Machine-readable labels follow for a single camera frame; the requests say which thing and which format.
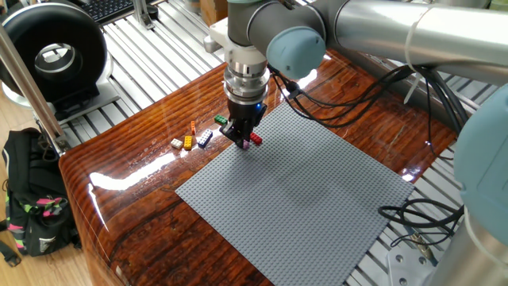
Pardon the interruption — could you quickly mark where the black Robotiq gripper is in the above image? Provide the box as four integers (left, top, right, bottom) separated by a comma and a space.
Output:
219, 98, 268, 149

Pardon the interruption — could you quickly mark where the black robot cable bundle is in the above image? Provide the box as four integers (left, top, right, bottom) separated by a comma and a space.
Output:
268, 63, 471, 162

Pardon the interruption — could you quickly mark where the black cable with metal connector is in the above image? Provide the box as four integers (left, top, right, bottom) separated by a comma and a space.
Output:
377, 197, 465, 261

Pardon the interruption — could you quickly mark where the short aluminium upright bracket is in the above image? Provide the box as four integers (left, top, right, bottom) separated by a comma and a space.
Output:
132, 0, 156, 30

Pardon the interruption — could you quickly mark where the black backpack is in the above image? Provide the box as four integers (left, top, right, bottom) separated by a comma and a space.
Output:
0, 126, 83, 268

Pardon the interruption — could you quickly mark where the long blue Lego brick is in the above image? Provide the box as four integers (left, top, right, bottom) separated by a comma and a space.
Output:
197, 129, 214, 149

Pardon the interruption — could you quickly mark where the aluminium frame post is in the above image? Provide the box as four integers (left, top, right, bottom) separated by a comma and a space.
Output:
0, 23, 71, 157

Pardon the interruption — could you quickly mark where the black keyboard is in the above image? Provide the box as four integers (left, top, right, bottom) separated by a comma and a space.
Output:
79, 0, 136, 25

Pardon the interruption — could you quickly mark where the brown cardboard box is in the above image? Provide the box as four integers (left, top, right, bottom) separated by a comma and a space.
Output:
199, 0, 229, 27

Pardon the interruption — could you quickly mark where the silver robot mounting plate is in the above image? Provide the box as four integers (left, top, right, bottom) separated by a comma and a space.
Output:
386, 245, 440, 286

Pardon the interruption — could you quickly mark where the black ring-shaped device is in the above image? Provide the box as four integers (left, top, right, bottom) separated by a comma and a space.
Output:
0, 2, 121, 122

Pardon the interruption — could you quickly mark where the grey Lego baseplate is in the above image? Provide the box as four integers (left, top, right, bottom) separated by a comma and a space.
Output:
175, 101, 416, 286

